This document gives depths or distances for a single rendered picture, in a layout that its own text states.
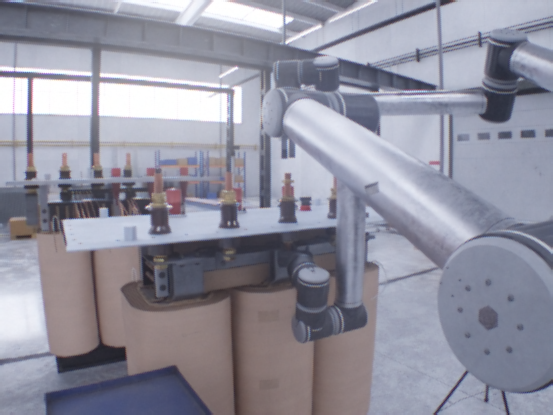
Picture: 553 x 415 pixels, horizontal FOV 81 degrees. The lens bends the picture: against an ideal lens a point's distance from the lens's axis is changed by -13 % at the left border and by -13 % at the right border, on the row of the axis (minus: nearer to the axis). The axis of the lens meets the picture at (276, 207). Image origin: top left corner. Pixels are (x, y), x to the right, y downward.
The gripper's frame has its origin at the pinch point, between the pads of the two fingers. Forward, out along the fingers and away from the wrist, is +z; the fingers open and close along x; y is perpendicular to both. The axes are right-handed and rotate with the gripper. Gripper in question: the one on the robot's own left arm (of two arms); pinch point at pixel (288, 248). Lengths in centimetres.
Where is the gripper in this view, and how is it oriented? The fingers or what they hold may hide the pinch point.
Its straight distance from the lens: 156.8
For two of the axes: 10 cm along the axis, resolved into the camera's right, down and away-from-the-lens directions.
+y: 0.5, -9.6, -2.9
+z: -2.2, -2.9, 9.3
